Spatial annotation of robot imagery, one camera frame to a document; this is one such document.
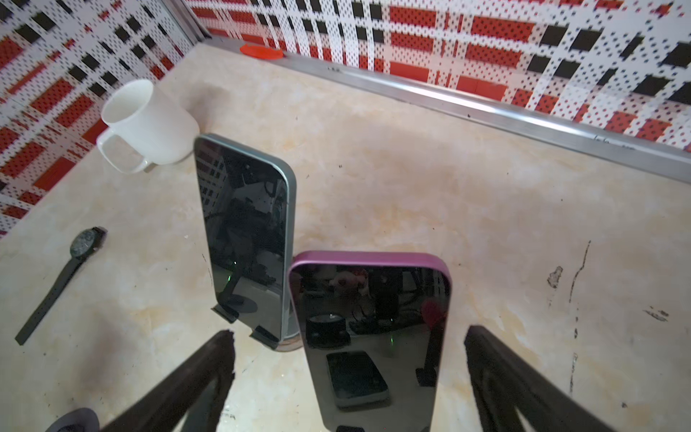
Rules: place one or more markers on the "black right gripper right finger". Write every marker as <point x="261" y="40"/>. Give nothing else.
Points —
<point x="508" y="390"/>

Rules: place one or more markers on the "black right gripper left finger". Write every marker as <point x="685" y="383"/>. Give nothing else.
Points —
<point x="193" y="396"/>

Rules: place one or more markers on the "black phone purple edge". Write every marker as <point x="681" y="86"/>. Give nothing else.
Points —
<point x="372" y="325"/>

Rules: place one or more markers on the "black phone green edge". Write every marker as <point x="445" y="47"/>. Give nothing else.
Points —
<point x="248" y="201"/>

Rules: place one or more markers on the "black wrist watch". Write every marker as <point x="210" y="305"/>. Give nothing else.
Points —
<point x="81" y="249"/>

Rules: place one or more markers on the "white ceramic mug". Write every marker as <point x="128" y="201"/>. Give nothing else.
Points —
<point x="151" y="123"/>

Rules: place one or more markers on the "red round disc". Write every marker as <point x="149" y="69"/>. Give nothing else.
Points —
<point x="261" y="52"/>

